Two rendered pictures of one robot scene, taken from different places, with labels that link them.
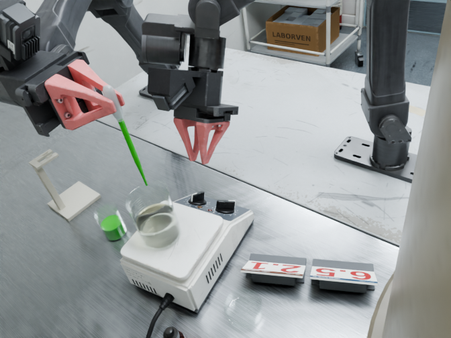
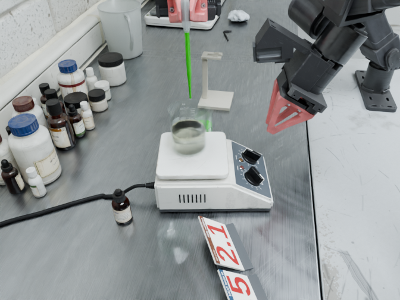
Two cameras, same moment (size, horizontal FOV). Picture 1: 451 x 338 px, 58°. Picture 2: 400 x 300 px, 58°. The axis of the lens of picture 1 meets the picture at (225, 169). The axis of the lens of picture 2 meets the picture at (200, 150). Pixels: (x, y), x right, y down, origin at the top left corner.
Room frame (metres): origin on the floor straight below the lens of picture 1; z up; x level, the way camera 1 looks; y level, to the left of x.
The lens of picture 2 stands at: (0.14, -0.30, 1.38)
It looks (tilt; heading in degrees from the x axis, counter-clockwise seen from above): 39 degrees down; 55
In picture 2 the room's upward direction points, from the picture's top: 1 degrees counter-clockwise
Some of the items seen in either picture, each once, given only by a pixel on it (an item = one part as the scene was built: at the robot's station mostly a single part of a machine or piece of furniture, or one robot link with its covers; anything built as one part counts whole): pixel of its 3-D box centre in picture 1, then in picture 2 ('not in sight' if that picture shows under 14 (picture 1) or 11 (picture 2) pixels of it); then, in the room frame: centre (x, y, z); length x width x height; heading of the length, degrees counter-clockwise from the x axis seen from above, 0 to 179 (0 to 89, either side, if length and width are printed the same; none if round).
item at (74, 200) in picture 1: (62, 178); (216, 78); (0.64, 0.32, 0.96); 0.08 x 0.08 x 0.13; 42
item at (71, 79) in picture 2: not in sight; (72, 84); (0.35, 0.52, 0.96); 0.06 x 0.06 x 0.11
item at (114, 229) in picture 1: (111, 222); (203, 124); (0.53, 0.22, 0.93); 0.04 x 0.04 x 0.06
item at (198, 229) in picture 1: (172, 236); (193, 153); (0.41, 0.10, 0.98); 0.12 x 0.12 x 0.01; 54
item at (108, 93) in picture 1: (111, 104); (183, 13); (0.41, 0.11, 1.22); 0.01 x 0.01 x 0.04; 53
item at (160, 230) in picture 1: (156, 216); (190, 129); (0.42, 0.11, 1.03); 0.07 x 0.06 x 0.08; 145
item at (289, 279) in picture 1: (274, 265); (225, 241); (0.37, -0.04, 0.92); 0.09 x 0.06 x 0.04; 70
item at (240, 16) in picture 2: not in sight; (238, 15); (1.07, 0.73, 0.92); 0.08 x 0.08 x 0.04; 39
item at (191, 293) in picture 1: (188, 242); (208, 172); (0.43, 0.08, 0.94); 0.22 x 0.13 x 0.08; 144
